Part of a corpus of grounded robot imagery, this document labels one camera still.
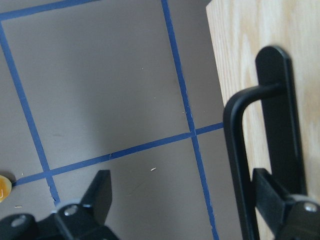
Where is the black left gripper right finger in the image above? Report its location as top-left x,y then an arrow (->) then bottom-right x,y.
252,168 -> 320,240

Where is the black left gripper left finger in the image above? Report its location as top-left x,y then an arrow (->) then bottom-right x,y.
0,170 -> 118,240

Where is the black metal drawer handle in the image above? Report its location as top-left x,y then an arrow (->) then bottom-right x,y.
223,46 -> 307,240

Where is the wooden drawer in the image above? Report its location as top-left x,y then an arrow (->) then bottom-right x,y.
206,0 -> 320,240

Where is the toy bread roll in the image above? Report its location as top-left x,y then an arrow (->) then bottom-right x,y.
0,175 -> 12,203

